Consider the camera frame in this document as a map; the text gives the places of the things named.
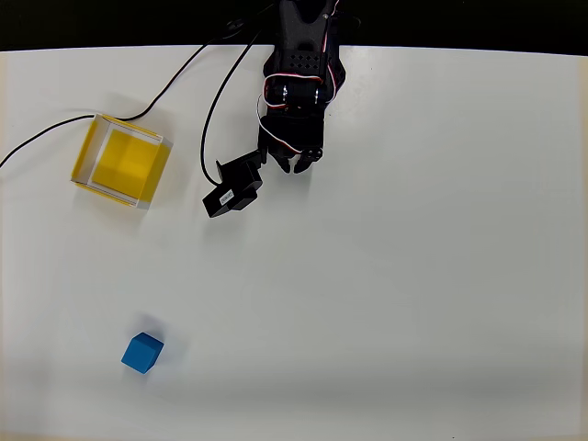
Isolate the black camera cable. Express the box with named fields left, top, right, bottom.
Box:
left=0, top=17, right=277, bottom=186

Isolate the blue cube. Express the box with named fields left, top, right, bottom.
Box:
left=120, top=332, right=165, bottom=376

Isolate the black perforated arm base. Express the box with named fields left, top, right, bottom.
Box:
left=328, top=45, right=348, bottom=103

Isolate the white red servo wire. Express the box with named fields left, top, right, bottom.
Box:
left=255, top=72, right=325, bottom=155

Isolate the black camera on gripper mount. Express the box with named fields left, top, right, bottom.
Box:
left=201, top=149, right=266, bottom=220

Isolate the yellow open box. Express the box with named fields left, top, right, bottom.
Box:
left=70, top=112, right=175, bottom=212

